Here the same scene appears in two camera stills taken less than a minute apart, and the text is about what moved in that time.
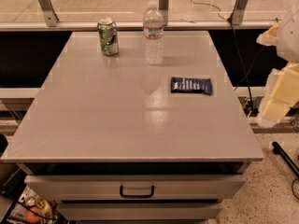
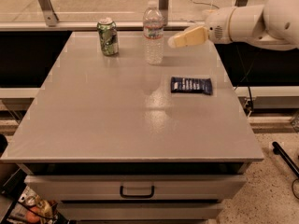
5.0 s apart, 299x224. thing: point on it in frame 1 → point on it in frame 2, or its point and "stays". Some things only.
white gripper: [290, 41] → [217, 28]
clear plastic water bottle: [153, 35] stays
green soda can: [108, 35] stays
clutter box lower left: [31, 208] stays
